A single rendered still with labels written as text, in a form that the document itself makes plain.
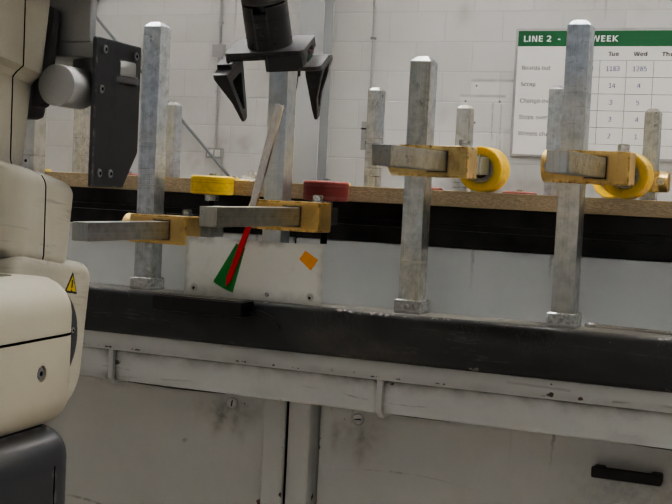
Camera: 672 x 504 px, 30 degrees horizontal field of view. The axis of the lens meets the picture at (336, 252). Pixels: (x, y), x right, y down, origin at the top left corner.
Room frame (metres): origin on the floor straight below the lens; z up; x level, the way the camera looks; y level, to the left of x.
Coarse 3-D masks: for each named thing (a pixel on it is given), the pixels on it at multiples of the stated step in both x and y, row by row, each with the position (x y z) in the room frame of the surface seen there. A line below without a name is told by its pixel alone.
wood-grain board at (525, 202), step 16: (64, 176) 2.52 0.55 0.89; (80, 176) 2.51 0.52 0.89; (128, 176) 2.46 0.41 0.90; (240, 192) 2.36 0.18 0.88; (352, 192) 2.27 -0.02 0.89; (368, 192) 2.26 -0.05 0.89; (384, 192) 2.25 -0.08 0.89; (400, 192) 2.23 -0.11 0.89; (432, 192) 2.21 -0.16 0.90; (448, 192) 2.20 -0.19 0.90; (464, 192) 2.19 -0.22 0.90; (480, 192) 2.17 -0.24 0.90; (496, 208) 2.16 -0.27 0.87; (512, 208) 2.15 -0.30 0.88; (528, 208) 2.14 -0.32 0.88; (544, 208) 2.13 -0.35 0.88; (592, 208) 2.10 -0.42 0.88; (608, 208) 2.09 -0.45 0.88; (624, 208) 2.07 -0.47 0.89; (640, 208) 2.06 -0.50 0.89; (656, 208) 2.05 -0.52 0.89
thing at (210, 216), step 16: (208, 208) 1.82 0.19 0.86; (224, 208) 1.84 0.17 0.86; (240, 208) 1.88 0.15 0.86; (256, 208) 1.93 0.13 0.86; (272, 208) 1.98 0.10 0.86; (288, 208) 2.03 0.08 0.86; (336, 208) 2.21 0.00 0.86; (208, 224) 1.82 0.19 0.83; (224, 224) 1.84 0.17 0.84; (240, 224) 1.89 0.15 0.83; (256, 224) 1.93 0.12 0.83; (272, 224) 1.98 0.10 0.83; (288, 224) 2.04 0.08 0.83; (336, 224) 2.21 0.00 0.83
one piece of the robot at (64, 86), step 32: (64, 0) 1.38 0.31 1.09; (96, 0) 1.37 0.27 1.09; (64, 32) 1.38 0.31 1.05; (64, 64) 1.48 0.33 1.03; (96, 64) 1.34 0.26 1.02; (128, 64) 1.40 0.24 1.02; (64, 96) 1.32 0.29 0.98; (96, 96) 1.34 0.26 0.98; (128, 96) 1.41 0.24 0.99; (96, 128) 1.34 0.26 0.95; (128, 128) 1.41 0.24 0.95; (96, 160) 1.35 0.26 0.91; (128, 160) 1.42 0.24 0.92
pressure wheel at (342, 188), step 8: (304, 184) 2.19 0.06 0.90; (312, 184) 2.17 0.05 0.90; (320, 184) 2.17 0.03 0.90; (328, 184) 2.16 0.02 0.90; (336, 184) 2.17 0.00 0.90; (344, 184) 2.18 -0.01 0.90; (304, 192) 2.19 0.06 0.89; (312, 192) 2.17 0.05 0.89; (320, 192) 2.17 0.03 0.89; (328, 192) 2.16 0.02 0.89; (336, 192) 2.17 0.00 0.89; (344, 192) 2.18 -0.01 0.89; (328, 200) 2.17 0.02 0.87; (336, 200) 2.17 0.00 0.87; (344, 200) 2.18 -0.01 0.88; (320, 240) 2.20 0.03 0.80
